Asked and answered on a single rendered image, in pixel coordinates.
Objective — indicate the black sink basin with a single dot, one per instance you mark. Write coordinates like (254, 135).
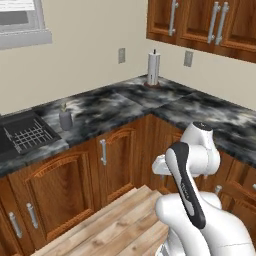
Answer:
(6, 126)

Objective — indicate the grey wall outlet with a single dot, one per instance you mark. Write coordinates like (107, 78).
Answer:
(188, 58)
(121, 55)

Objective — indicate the white paper towel holder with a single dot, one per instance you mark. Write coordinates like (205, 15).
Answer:
(153, 66)

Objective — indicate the grey framed window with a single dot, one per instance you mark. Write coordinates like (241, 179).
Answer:
(20, 20)

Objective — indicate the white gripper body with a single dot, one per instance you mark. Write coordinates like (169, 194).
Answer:
(160, 166)

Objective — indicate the wooden base cupboard door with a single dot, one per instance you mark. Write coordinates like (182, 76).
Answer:
(240, 193)
(6, 220)
(63, 193)
(120, 163)
(166, 140)

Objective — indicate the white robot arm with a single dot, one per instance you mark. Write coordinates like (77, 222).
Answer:
(213, 226)

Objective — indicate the plant in grey pot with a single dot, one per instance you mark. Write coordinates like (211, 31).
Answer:
(66, 120)

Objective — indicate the wooden wall cupboard door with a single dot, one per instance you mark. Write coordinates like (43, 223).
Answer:
(241, 23)
(159, 16)
(196, 20)

